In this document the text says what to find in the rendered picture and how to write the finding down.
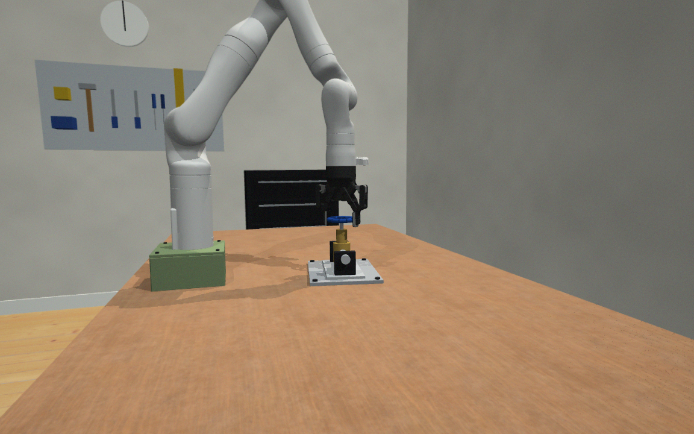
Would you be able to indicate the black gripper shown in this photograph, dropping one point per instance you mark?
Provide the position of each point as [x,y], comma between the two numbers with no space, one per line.
[342,189]

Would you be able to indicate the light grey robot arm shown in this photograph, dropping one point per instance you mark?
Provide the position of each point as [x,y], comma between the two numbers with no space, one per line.
[188,127]

